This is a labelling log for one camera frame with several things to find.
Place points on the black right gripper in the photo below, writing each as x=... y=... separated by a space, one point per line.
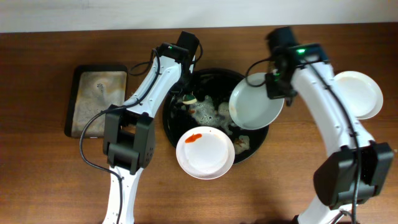
x=278 y=88

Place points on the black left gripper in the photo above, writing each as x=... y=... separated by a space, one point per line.
x=185 y=83

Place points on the yellow green sponge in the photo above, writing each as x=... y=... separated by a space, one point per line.
x=189 y=99

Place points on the pale blue plate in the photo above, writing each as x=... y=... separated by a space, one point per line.
x=251 y=109

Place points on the pink white plate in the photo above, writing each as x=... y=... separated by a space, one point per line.
x=205 y=153

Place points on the cream white plate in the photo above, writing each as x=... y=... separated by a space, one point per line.
x=362 y=93

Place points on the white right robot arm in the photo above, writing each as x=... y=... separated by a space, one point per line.
x=357 y=165

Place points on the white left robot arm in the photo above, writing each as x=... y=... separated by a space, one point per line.
x=129 y=131

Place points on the round black tray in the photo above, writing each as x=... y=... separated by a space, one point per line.
x=212 y=87

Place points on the black rectangular soap tray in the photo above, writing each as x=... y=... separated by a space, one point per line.
x=94 y=89

